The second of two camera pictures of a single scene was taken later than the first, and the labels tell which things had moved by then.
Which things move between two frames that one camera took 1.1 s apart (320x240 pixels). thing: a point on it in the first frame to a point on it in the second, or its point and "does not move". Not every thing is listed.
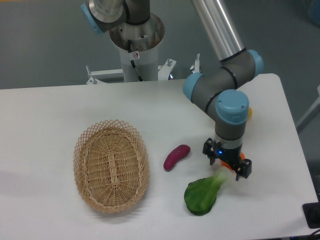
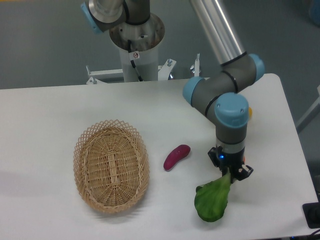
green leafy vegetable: [200, 194] to [210, 199]
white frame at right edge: [317, 102] does not move
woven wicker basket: [111, 165] does not move
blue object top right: [314, 12] does not move
